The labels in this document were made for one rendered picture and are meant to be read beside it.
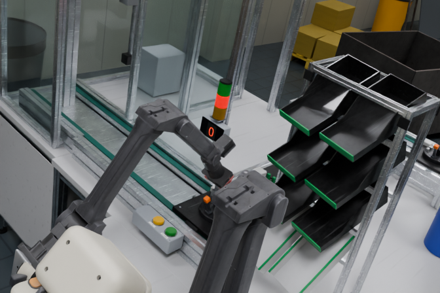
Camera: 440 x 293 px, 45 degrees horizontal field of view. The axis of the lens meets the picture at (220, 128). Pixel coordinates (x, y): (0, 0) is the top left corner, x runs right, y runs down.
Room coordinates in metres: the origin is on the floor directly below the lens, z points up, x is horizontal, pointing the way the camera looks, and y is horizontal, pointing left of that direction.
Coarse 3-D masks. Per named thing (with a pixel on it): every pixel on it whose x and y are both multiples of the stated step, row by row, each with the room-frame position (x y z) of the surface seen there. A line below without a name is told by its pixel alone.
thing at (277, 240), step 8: (296, 216) 1.47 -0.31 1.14; (280, 224) 1.46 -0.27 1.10; (288, 224) 1.46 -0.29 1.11; (272, 232) 1.45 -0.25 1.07; (280, 232) 1.44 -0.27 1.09; (288, 232) 1.43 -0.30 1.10; (296, 232) 1.39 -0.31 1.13; (264, 240) 1.43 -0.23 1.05; (272, 240) 1.42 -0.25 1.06; (280, 240) 1.42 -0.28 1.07; (288, 240) 1.38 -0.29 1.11; (296, 240) 1.40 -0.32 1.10; (264, 248) 1.41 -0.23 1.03; (272, 248) 1.40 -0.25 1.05; (280, 248) 1.36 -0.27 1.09; (288, 248) 1.39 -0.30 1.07; (264, 256) 1.38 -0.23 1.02; (272, 256) 1.34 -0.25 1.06; (280, 256) 1.37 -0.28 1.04; (264, 264) 1.32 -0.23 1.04; (272, 264) 1.35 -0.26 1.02; (264, 272) 1.33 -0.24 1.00
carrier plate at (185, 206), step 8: (208, 192) 1.75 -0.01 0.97; (192, 200) 1.67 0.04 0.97; (200, 200) 1.68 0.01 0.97; (176, 208) 1.60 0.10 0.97; (184, 208) 1.61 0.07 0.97; (192, 208) 1.62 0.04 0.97; (184, 216) 1.57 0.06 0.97; (192, 216) 1.57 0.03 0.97; (200, 216) 1.58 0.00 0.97; (192, 224) 1.54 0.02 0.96; (200, 224) 1.54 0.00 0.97; (208, 224) 1.55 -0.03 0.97; (200, 232) 1.51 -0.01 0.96; (208, 232) 1.50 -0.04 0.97
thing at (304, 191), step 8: (304, 176) 1.53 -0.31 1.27; (280, 184) 1.50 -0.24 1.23; (288, 184) 1.50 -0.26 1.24; (296, 184) 1.50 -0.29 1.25; (304, 184) 1.49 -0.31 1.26; (288, 192) 1.47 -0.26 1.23; (296, 192) 1.47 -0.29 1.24; (304, 192) 1.46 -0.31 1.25; (312, 192) 1.41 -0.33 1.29; (288, 200) 1.44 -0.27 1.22; (296, 200) 1.43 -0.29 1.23; (304, 200) 1.43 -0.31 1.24; (312, 200) 1.42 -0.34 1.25; (288, 208) 1.41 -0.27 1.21; (296, 208) 1.40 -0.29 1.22; (304, 208) 1.40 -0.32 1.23; (288, 216) 1.36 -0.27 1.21
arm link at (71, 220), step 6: (72, 216) 1.07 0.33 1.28; (78, 216) 1.08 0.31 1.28; (66, 222) 1.06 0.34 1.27; (72, 222) 1.06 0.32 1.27; (78, 222) 1.06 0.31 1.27; (84, 222) 1.07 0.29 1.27; (54, 228) 1.04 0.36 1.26; (60, 228) 1.04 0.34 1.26; (66, 228) 1.05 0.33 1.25; (54, 234) 1.03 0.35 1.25; (60, 234) 1.03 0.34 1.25
